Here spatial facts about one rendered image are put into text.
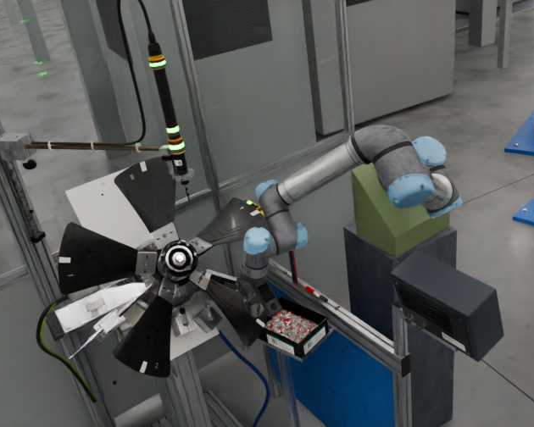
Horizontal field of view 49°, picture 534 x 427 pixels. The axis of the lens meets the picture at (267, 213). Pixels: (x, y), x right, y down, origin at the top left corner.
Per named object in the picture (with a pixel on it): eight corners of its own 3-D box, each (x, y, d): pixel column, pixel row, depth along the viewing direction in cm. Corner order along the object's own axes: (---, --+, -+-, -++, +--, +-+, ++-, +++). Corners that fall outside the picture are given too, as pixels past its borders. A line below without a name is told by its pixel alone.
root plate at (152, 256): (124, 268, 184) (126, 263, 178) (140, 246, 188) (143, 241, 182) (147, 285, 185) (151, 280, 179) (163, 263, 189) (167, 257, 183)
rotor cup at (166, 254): (141, 271, 188) (147, 262, 176) (166, 236, 194) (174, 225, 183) (177, 296, 189) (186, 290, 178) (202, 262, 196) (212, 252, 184)
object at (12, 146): (0, 162, 197) (-9, 138, 193) (13, 153, 203) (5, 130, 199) (24, 163, 194) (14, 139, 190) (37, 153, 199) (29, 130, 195)
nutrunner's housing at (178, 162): (176, 185, 178) (141, 35, 156) (182, 180, 181) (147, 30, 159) (188, 186, 177) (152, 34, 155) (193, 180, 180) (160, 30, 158)
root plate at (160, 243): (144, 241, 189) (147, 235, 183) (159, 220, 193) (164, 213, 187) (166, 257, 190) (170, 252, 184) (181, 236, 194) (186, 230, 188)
